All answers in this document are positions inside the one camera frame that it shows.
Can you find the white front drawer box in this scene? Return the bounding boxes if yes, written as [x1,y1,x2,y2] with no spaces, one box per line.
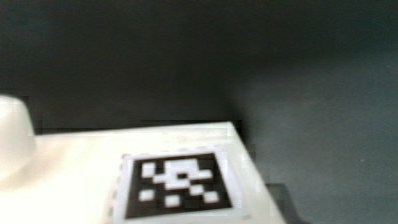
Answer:
[0,95,286,224]

